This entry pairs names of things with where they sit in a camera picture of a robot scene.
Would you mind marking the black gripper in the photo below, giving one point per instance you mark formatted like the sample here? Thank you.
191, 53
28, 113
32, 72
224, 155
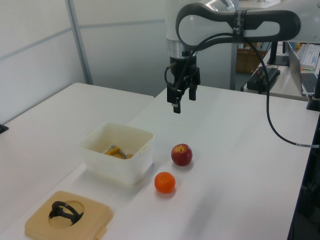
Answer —
182, 65

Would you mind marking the red toy apple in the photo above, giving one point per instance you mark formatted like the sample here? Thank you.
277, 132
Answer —
181, 156

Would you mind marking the orange toy mandarin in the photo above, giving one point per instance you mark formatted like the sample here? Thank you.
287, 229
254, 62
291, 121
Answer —
165, 182

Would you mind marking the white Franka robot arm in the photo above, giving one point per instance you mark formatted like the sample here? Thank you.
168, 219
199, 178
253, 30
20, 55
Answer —
200, 22

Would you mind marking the white plastic container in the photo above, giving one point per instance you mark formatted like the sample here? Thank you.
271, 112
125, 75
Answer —
120, 170

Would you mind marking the beige container lid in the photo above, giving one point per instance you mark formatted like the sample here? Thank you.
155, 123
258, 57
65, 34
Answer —
92, 217

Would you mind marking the black electronics box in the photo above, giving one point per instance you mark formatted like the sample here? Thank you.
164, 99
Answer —
271, 73

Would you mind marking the black monitor stand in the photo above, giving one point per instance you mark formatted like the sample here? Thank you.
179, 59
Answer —
274, 52

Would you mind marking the grey laptop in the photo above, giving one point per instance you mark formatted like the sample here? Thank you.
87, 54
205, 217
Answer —
295, 67

